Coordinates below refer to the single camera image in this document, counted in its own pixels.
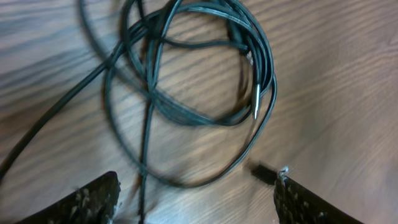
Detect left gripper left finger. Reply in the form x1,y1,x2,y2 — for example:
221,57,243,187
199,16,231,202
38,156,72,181
17,171,121,224

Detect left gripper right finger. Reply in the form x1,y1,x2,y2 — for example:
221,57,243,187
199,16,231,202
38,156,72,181
274,175,362,224

